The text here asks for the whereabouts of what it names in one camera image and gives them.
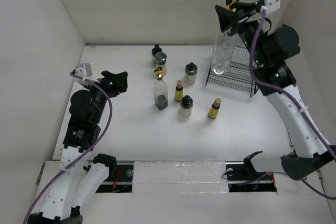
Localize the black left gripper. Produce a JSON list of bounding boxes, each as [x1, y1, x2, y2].
[[83, 70, 127, 123]]

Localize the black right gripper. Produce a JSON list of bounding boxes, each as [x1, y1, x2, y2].
[[216, 0, 269, 66]]

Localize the clear glass bottle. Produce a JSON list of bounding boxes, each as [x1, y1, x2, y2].
[[211, 0, 239, 76]]

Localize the glass bottle with dark sauce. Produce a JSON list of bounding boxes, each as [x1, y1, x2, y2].
[[153, 67, 168, 111]]

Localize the grey-lid white powder shaker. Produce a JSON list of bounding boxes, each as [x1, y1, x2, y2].
[[155, 52, 167, 76]]

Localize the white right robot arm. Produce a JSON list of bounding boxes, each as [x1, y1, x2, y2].
[[215, 2, 335, 180]]

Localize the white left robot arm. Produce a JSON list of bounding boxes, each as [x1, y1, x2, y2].
[[23, 68, 128, 223]]

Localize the small black-cap back jar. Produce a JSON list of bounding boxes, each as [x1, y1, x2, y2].
[[151, 44, 162, 65]]

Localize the small yellow bottle cork centre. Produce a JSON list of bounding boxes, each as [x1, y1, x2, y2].
[[174, 80, 183, 102]]

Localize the small yellow bottle cork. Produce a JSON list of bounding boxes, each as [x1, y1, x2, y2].
[[208, 98, 222, 119], [174, 80, 183, 102]]

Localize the black-lid beige spice jar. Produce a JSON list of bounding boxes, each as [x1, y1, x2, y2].
[[184, 62, 198, 85]]

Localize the black-cap white powder jar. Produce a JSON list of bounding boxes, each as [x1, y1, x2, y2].
[[179, 95, 194, 118]]

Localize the small yellow bottle cork right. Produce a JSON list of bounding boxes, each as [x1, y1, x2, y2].
[[208, 98, 222, 119]]

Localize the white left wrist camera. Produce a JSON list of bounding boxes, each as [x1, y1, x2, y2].
[[70, 63, 92, 86]]

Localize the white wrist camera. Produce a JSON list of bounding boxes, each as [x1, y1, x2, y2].
[[70, 63, 92, 86], [259, 0, 281, 14]]

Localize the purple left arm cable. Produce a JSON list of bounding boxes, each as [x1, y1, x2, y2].
[[22, 71, 115, 223]]

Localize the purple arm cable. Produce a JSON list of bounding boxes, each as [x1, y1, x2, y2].
[[22, 71, 115, 223], [249, 7, 336, 200]]

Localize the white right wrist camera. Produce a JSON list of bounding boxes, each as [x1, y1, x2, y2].
[[259, 0, 281, 14]]

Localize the black wire rack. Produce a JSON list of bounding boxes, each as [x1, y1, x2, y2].
[[206, 36, 258, 97]]

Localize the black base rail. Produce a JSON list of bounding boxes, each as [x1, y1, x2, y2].
[[97, 161, 277, 194]]

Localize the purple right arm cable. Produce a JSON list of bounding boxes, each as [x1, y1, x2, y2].
[[249, 7, 336, 200]]

